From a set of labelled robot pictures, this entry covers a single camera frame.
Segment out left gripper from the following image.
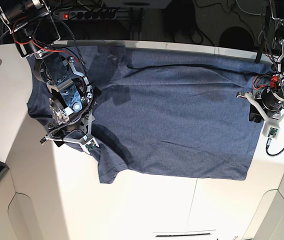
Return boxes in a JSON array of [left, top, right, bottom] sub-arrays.
[[236, 88, 284, 124]]

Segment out blue grey t-shirt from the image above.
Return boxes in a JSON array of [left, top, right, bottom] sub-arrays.
[[26, 44, 278, 185]]

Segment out black power strip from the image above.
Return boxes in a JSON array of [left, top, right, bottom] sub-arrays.
[[53, 10, 117, 21]]

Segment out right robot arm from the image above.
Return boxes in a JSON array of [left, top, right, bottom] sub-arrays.
[[0, 0, 99, 154]]

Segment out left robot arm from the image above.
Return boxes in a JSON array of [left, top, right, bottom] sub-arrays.
[[248, 0, 284, 123]]

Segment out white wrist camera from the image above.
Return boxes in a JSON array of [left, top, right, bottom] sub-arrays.
[[82, 137, 100, 155], [262, 122, 280, 139]]

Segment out white cable on floor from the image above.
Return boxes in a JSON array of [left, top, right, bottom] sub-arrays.
[[234, 0, 268, 18]]

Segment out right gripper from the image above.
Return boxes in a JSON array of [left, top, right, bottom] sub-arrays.
[[40, 110, 95, 150]]

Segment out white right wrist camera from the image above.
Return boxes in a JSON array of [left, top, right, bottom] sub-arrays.
[[82, 137, 100, 155]]

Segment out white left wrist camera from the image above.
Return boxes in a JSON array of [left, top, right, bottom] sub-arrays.
[[262, 122, 280, 139]]

